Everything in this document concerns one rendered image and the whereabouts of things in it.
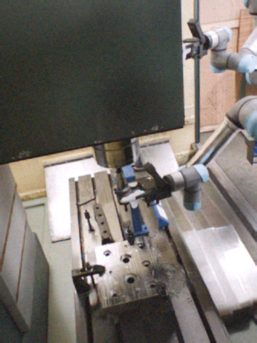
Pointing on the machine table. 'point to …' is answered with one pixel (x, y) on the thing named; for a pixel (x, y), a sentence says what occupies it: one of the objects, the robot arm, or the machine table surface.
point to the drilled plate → (115, 266)
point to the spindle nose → (117, 153)
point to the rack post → (138, 222)
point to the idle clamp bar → (102, 223)
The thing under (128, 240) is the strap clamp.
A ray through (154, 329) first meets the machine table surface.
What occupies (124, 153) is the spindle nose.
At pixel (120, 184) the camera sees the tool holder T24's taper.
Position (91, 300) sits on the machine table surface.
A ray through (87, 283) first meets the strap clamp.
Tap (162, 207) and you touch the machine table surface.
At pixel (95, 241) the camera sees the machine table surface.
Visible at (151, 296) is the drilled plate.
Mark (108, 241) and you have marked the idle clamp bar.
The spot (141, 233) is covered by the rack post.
